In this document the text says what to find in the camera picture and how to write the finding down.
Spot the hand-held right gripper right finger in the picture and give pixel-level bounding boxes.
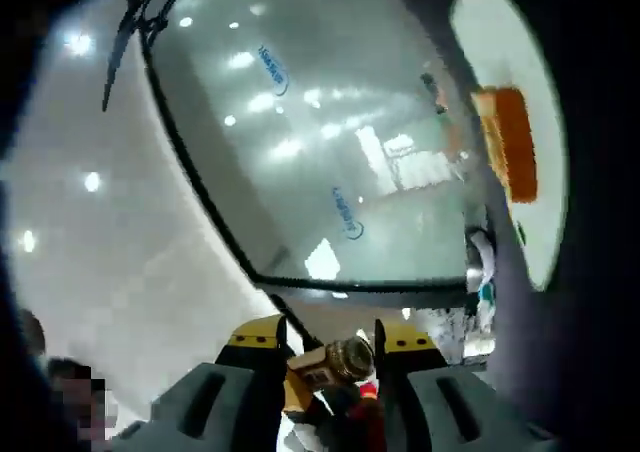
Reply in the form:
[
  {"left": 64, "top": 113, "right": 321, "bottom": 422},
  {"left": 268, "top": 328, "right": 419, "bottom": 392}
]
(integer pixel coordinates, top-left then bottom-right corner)
[{"left": 373, "top": 318, "right": 557, "bottom": 452}]

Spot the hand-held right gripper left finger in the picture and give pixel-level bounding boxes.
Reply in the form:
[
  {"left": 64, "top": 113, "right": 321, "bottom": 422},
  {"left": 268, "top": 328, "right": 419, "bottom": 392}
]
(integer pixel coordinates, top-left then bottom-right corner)
[{"left": 110, "top": 315, "right": 290, "bottom": 452}]

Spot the glass pepper bottle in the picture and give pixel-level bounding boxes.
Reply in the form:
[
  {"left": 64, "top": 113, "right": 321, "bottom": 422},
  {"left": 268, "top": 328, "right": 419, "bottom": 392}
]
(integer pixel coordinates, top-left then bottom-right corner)
[{"left": 283, "top": 336, "right": 377, "bottom": 414}]

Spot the blue white plastic bag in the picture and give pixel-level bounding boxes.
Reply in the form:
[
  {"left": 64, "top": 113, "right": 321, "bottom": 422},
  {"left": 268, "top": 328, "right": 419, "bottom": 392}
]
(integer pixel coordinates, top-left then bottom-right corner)
[{"left": 465, "top": 226, "right": 499, "bottom": 323}]

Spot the brown bread loaf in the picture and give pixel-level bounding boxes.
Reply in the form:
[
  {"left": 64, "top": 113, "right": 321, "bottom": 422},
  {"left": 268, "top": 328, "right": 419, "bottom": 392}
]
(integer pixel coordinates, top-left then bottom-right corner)
[{"left": 471, "top": 85, "right": 540, "bottom": 204}]

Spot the black monitor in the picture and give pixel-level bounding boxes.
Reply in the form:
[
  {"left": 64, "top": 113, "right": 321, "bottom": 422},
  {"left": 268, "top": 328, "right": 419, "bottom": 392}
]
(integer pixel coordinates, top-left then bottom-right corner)
[{"left": 101, "top": 0, "right": 199, "bottom": 113}]

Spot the black glass partition frame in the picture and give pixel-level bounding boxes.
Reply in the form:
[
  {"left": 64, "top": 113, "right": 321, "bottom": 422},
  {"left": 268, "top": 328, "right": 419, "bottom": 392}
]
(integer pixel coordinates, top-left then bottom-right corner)
[{"left": 138, "top": 19, "right": 470, "bottom": 296}]

